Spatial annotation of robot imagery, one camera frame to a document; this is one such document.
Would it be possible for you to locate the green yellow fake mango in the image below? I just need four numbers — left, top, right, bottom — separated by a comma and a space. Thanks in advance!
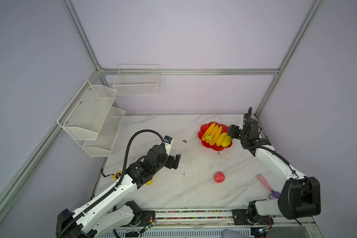
221, 134, 232, 148

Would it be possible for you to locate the yellow fake banana bunch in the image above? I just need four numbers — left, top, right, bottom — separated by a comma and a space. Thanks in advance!
199, 123, 225, 147

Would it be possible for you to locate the red fake apple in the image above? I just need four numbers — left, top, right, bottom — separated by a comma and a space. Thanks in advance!
214, 172, 225, 183

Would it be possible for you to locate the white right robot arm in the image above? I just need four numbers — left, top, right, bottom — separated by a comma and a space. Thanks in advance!
228, 116, 321, 224

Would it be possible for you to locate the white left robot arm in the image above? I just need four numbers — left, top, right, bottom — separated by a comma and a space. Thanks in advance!
56, 130, 181, 238

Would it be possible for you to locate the red flower-shaped fruit bowl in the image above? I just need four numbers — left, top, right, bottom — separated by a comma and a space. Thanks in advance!
197, 122, 233, 152

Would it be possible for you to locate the yellow tape measure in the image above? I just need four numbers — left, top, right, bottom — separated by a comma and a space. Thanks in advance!
113, 172, 122, 180

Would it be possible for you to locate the pink purple spatula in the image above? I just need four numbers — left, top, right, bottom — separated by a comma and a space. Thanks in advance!
257, 174, 281, 199

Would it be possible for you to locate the white two-tier mesh shelf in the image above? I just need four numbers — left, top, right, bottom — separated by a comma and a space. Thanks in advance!
57, 81, 126, 157

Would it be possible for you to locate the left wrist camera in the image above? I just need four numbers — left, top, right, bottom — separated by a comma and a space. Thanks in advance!
163, 135, 173, 156

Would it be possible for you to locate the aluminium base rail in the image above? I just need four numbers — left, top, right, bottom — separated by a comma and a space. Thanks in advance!
68, 206, 319, 238

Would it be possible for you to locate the white wire basket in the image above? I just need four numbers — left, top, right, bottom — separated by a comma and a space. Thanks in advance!
113, 64, 161, 96

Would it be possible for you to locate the aluminium frame post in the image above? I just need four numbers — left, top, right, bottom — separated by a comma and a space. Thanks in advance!
254, 0, 324, 117

